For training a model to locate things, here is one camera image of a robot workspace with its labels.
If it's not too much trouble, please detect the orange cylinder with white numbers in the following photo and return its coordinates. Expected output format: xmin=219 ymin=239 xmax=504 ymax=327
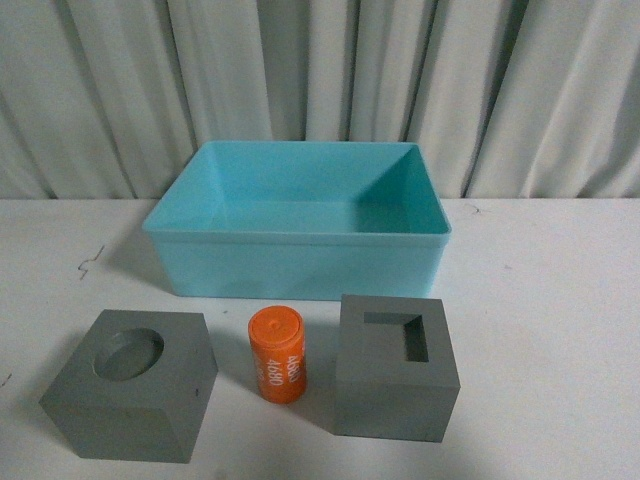
xmin=248 ymin=305 xmax=307 ymax=404

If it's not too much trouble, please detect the light blue plastic box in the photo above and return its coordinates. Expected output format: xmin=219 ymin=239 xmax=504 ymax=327
xmin=143 ymin=141 xmax=451 ymax=301

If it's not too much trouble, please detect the white pleated curtain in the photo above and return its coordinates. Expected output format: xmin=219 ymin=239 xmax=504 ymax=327
xmin=1 ymin=1 xmax=639 ymax=199

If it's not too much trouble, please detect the gray cube with round hole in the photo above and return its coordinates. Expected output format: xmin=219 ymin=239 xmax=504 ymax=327
xmin=39 ymin=310 xmax=218 ymax=463

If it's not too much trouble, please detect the gray cube with rectangular hole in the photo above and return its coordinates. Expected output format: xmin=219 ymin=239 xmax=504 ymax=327
xmin=334 ymin=295 xmax=461 ymax=442

